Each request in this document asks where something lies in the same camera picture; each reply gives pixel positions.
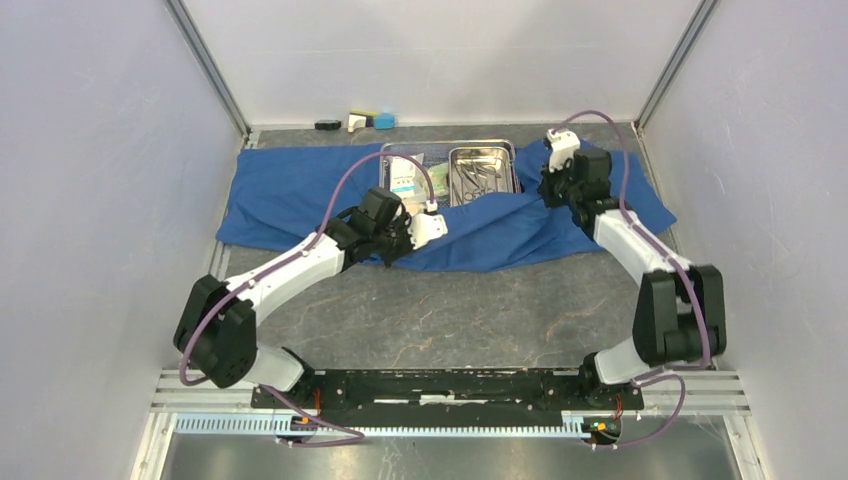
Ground blue surgical wrap cloth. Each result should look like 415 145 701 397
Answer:
215 137 678 274

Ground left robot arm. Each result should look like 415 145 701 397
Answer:
173 187 424 408

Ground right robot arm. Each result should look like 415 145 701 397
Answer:
538 147 727 408

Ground steel surgical instruments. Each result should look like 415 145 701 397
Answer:
454 162 507 204

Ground white sterile packet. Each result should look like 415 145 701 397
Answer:
389 156 428 202

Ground green sterile packet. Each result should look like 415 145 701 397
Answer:
428 162 451 207

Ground metal mesh tray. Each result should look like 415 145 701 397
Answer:
381 139 520 192

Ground cyan blue block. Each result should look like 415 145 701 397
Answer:
373 113 396 130

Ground white and yellow block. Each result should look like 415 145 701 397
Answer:
347 110 379 133

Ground small black block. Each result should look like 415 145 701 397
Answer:
314 119 342 131

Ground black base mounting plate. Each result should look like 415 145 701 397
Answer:
286 368 644 428

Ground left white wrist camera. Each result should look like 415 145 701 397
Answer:
407 212 448 250

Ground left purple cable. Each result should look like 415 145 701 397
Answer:
178 151 439 450

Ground purple cable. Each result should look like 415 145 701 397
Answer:
178 151 439 450
549 109 715 452

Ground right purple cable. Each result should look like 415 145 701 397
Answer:
549 109 715 452

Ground slotted cable duct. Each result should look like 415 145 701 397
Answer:
173 413 590 440

